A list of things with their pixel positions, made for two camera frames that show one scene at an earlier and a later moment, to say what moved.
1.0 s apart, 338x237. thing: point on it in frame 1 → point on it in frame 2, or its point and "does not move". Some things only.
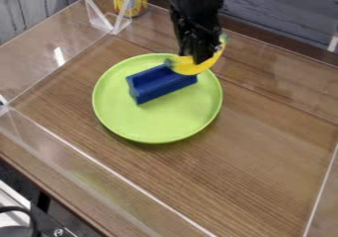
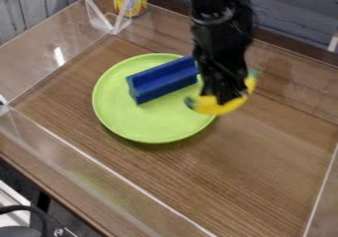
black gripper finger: (186, 46) → (210, 85)
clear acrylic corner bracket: (108, 22) does not move
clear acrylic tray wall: (213, 149) does not move
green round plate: (166, 119) does not move
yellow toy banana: (184, 65) → (207, 105)
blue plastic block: (158, 82) does not move
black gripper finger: (203, 49) → (231, 88)
